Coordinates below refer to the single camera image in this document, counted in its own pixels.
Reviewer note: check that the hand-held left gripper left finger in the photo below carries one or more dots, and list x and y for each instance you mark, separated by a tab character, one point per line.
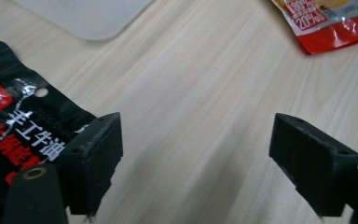
90	161

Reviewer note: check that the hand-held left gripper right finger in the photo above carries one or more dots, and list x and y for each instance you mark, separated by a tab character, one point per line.
313	161

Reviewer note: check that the brown food piece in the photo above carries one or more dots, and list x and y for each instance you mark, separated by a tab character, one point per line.
28	105

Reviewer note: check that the clear plastic container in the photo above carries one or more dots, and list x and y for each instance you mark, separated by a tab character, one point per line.
90	15

